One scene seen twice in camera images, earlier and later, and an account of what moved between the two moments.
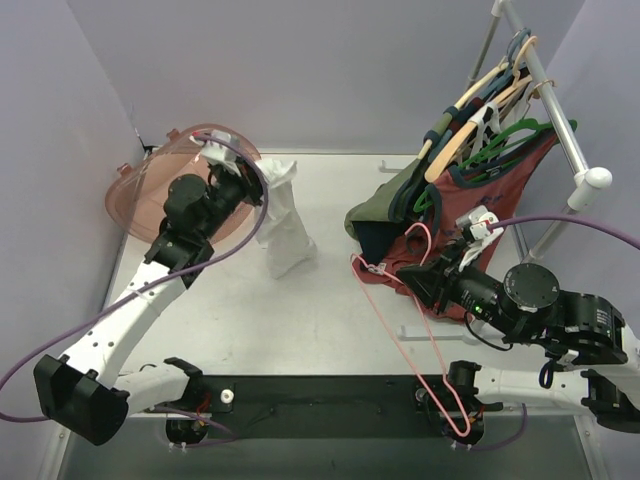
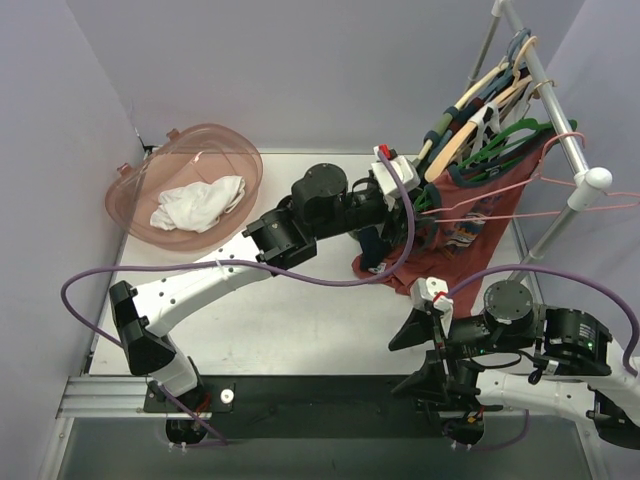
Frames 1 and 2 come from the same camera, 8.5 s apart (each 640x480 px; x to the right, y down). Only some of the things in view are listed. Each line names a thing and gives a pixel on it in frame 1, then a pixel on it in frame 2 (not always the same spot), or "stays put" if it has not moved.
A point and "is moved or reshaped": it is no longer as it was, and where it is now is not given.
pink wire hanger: x=467 y=428 to x=433 y=212
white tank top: x=281 y=231 is moved or reshaped
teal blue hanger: x=510 y=70 stays put
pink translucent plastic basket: x=136 y=194 stays put
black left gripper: x=252 y=185 to x=388 y=220
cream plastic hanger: x=494 y=73 stays put
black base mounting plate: x=318 y=406 stays put
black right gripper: x=443 y=280 to x=440 y=350
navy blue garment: x=375 y=238 stays put
